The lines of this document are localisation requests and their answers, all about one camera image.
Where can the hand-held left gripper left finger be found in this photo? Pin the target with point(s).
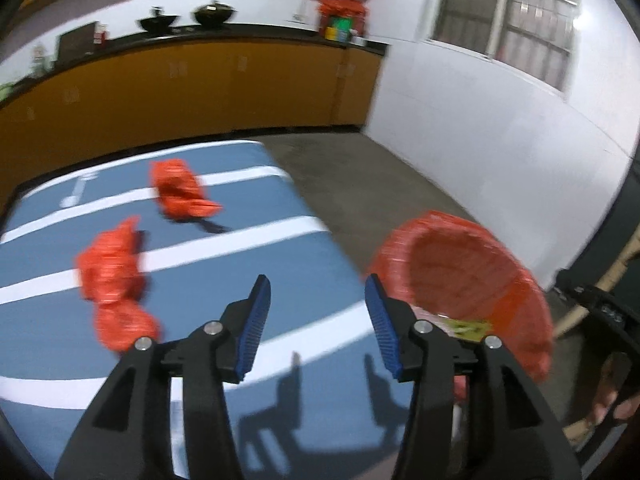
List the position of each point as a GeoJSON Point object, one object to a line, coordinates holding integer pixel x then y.
{"type": "Point", "coordinates": [252, 330]}

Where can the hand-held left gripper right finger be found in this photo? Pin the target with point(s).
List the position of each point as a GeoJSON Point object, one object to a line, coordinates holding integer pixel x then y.
{"type": "Point", "coordinates": [382, 330]}

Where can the orange plastic basket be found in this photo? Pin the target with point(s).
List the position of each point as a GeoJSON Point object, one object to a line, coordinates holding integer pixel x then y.
{"type": "Point", "coordinates": [450, 260]}

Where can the person's right hand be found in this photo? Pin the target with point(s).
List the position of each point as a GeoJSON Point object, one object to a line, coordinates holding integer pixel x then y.
{"type": "Point", "coordinates": [612, 390]}

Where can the wooden stick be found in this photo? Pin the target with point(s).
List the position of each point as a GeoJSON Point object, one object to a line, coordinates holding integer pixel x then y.
{"type": "Point", "coordinates": [617, 272]}

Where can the blue white striped tablecloth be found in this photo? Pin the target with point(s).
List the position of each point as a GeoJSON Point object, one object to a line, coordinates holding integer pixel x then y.
{"type": "Point", "coordinates": [300, 260]}

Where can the yellow green wrapper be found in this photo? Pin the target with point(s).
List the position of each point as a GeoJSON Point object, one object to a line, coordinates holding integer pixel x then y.
{"type": "Point", "coordinates": [467, 330]}

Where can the orange plastic bag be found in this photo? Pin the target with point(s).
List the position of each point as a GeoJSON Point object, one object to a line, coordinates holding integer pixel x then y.
{"type": "Point", "coordinates": [112, 270]}
{"type": "Point", "coordinates": [180, 190]}

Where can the orange base cabinets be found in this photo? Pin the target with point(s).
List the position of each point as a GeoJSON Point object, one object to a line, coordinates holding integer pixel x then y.
{"type": "Point", "coordinates": [200, 95]}

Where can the black kitchen countertop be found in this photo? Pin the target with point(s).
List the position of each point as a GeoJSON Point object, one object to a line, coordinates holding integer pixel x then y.
{"type": "Point", "coordinates": [225, 35]}

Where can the orange bag with boxes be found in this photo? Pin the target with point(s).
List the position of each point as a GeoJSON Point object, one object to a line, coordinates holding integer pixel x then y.
{"type": "Point", "coordinates": [342, 17]}

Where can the black wok with lid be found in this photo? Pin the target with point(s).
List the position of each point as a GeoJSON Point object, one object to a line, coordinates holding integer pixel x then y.
{"type": "Point", "coordinates": [212, 14]}

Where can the barred window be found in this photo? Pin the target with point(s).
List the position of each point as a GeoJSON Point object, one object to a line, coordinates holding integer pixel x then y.
{"type": "Point", "coordinates": [510, 15]}

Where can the red bottle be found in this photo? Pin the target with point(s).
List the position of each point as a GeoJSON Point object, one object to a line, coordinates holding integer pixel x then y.
{"type": "Point", "coordinates": [101, 35]}

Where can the brown cutting board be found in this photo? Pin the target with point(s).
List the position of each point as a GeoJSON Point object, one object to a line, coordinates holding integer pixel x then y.
{"type": "Point", "coordinates": [76, 42]}

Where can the clear bag on counter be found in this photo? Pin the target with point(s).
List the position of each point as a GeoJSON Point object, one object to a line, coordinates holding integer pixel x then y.
{"type": "Point", "coordinates": [40, 59]}

